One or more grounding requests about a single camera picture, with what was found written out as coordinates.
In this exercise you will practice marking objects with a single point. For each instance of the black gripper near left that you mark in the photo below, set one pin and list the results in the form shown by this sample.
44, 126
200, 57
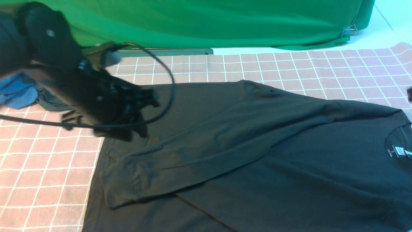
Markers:
114, 102

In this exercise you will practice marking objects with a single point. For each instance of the pink checkered tablecloth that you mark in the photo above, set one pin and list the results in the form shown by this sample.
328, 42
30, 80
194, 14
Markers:
46, 171

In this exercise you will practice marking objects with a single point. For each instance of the black robot arm near left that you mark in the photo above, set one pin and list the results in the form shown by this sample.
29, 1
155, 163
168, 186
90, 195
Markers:
37, 41

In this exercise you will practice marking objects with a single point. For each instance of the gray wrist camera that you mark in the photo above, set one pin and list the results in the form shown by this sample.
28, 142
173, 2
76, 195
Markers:
103, 55

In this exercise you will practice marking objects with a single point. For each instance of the dark crumpled garment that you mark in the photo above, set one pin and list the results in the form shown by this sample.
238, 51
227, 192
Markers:
49, 102

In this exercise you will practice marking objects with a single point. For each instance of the blue crumpled garment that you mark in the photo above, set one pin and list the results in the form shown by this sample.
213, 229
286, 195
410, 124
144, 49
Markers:
16, 92

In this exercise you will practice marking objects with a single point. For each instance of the dark gray long-sleeved shirt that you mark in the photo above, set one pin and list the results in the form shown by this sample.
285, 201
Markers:
247, 157

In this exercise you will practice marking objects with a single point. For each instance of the green backdrop cloth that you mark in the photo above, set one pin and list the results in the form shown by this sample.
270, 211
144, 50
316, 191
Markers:
284, 24

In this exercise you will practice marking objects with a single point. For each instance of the metal binder clip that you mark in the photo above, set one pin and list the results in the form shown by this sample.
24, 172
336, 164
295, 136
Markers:
349, 31

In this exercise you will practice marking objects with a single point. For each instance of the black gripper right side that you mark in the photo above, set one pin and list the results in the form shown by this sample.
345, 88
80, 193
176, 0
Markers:
409, 95

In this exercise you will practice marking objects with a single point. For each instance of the gray metal bar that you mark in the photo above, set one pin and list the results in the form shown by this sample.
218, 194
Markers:
165, 52

